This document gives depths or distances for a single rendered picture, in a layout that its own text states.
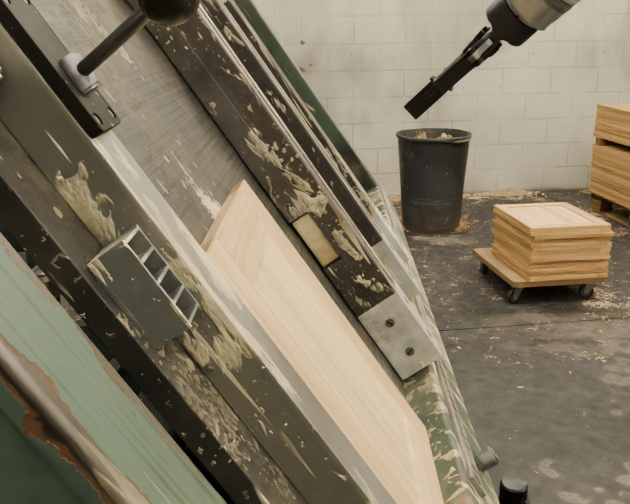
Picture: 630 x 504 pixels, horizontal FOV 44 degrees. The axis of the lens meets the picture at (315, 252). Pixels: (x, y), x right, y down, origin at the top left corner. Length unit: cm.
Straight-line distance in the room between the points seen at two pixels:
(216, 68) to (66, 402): 82
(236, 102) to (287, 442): 62
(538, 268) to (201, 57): 316
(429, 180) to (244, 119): 417
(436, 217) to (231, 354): 477
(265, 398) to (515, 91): 605
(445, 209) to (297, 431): 476
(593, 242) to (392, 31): 271
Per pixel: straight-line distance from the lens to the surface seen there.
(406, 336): 118
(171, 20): 47
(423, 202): 527
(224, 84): 110
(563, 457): 282
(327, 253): 114
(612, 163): 588
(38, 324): 33
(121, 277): 51
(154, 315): 51
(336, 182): 139
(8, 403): 31
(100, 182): 53
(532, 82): 660
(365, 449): 75
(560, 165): 681
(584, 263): 418
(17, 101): 54
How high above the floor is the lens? 142
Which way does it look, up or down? 17 degrees down
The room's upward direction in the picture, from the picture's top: straight up
